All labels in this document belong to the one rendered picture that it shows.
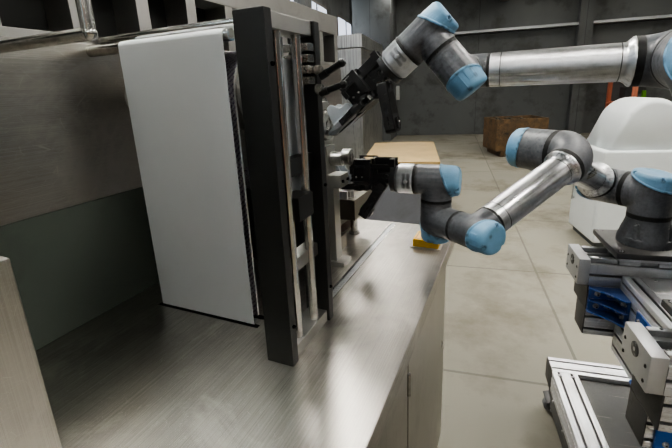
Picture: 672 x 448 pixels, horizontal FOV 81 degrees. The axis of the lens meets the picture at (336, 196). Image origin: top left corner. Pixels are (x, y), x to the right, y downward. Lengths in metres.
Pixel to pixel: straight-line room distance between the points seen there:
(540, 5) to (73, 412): 11.77
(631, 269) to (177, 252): 1.33
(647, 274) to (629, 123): 2.25
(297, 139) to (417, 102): 11.03
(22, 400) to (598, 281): 1.46
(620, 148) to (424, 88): 8.41
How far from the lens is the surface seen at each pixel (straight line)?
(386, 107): 0.90
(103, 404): 0.74
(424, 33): 0.87
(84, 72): 0.93
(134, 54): 0.84
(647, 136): 3.78
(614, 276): 1.57
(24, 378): 0.62
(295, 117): 0.68
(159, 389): 0.73
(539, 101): 11.83
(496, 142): 7.95
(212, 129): 0.72
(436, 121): 11.66
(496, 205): 0.95
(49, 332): 0.94
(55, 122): 0.89
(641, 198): 1.52
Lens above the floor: 1.33
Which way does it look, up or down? 15 degrees down
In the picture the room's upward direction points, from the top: 3 degrees counter-clockwise
